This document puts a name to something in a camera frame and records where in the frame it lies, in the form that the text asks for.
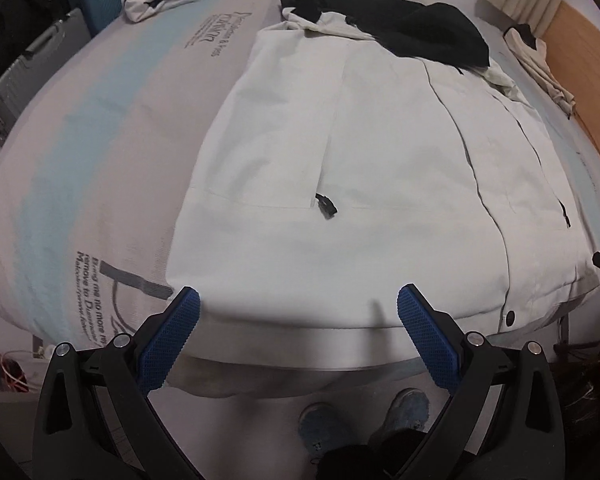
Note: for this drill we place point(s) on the wooden headboard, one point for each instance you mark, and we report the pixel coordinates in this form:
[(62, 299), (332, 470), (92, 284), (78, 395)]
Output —
[(590, 70)]

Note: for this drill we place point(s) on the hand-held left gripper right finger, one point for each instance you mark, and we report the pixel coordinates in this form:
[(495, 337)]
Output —
[(427, 340)]

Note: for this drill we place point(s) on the silver hard case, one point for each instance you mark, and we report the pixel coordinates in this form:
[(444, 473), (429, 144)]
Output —
[(30, 75)]

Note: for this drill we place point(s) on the striped mattress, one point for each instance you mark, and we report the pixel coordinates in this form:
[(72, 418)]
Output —
[(105, 160)]

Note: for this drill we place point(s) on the beige garment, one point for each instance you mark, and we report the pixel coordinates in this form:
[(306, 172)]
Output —
[(540, 65)]

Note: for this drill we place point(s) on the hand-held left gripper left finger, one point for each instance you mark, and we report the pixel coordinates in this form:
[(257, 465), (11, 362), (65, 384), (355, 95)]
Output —
[(172, 335)]

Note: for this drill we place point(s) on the blue shoe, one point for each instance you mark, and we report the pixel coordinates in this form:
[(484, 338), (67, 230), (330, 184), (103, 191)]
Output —
[(407, 410), (322, 430)]

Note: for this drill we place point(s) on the white and black jacket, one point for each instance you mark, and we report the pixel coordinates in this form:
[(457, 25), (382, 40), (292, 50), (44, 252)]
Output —
[(380, 160)]

